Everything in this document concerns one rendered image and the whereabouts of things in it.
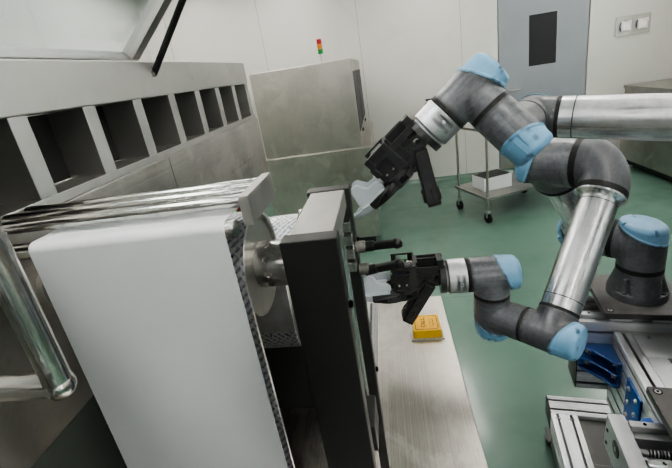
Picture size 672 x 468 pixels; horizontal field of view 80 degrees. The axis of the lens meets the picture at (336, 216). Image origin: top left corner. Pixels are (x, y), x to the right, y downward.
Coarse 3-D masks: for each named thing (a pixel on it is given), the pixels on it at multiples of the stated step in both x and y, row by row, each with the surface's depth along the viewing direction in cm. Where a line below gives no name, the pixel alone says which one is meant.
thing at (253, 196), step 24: (144, 192) 53; (168, 192) 52; (192, 192) 49; (216, 192) 48; (240, 192) 48; (264, 192) 49; (24, 216) 52; (48, 216) 51; (72, 216) 47; (96, 216) 47; (120, 216) 46; (144, 216) 46; (168, 216) 48; (192, 216) 46; (216, 216) 45
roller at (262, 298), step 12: (252, 228) 53; (264, 228) 58; (252, 240) 53; (264, 240) 58; (252, 252) 52; (252, 264) 52; (252, 276) 51; (252, 288) 51; (264, 288) 55; (252, 300) 51; (264, 300) 55; (264, 312) 54
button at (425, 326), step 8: (416, 320) 105; (424, 320) 104; (432, 320) 104; (416, 328) 102; (424, 328) 101; (432, 328) 101; (440, 328) 101; (416, 336) 101; (424, 336) 101; (432, 336) 101; (440, 336) 101
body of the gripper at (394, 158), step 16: (400, 128) 72; (416, 128) 69; (384, 144) 70; (400, 144) 71; (416, 144) 72; (432, 144) 69; (368, 160) 71; (384, 160) 71; (400, 160) 71; (384, 176) 72; (400, 176) 72
